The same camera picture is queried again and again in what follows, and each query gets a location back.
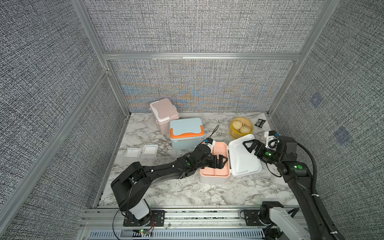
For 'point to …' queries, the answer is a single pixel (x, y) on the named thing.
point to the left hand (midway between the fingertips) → (225, 159)
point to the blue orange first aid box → (186, 133)
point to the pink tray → (219, 148)
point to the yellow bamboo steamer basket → (235, 133)
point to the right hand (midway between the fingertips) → (248, 143)
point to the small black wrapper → (260, 123)
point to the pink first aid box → (163, 111)
